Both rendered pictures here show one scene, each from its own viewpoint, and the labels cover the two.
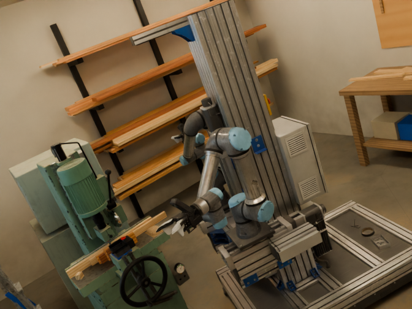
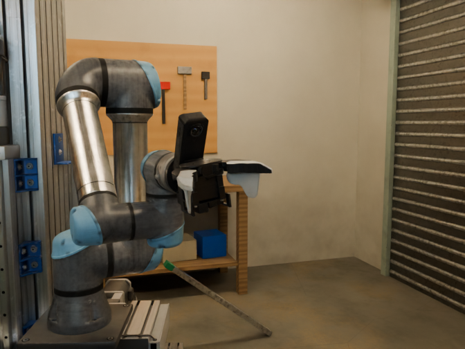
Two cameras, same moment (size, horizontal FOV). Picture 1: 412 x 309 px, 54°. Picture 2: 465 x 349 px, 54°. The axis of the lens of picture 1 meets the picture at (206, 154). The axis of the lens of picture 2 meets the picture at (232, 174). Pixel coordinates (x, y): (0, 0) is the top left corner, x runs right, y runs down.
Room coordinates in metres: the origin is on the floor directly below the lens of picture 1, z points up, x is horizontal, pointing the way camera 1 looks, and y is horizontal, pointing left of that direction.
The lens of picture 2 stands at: (1.49, 0.94, 1.31)
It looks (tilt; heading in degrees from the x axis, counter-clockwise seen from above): 6 degrees down; 279
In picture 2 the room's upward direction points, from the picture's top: straight up
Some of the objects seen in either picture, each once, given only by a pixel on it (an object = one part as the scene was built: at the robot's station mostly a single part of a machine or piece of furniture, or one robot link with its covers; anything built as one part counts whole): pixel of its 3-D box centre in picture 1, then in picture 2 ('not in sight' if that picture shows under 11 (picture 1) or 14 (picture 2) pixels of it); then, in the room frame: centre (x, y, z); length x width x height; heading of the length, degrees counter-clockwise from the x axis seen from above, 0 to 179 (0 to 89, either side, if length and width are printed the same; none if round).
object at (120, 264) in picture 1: (127, 257); not in sight; (2.09, 0.63, 0.91); 0.15 x 0.14 x 0.09; 120
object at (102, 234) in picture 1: (105, 232); not in sight; (2.27, 0.74, 1.03); 0.14 x 0.07 x 0.09; 30
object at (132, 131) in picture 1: (184, 93); not in sight; (4.85, -0.02, 1.20); 2.71 x 0.56 x 2.40; 116
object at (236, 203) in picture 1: (241, 206); (80, 255); (2.04, -0.08, 0.98); 0.13 x 0.12 x 0.14; 37
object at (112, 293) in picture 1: (116, 263); not in sight; (2.36, 0.80, 0.76); 0.57 x 0.45 x 0.09; 30
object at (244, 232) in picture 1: (246, 224); (79, 302); (2.04, -0.08, 0.87); 0.15 x 0.15 x 0.10
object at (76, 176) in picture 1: (82, 187); not in sight; (2.25, 0.73, 1.35); 0.18 x 0.18 x 0.31
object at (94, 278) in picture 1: (124, 259); not in sight; (2.16, 0.68, 0.87); 0.61 x 0.30 x 0.06; 120
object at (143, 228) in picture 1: (129, 236); not in sight; (2.31, 0.63, 0.92); 0.55 x 0.02 x 0.04; 120
